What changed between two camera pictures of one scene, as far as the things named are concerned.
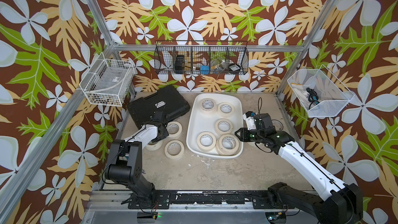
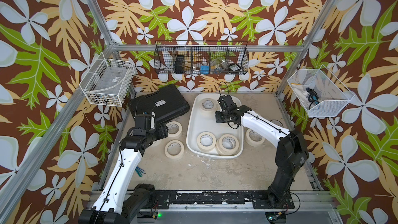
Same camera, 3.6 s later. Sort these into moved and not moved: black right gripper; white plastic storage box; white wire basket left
Moved: black right gripper
Not moved: white plastic storage box; white wire basket left
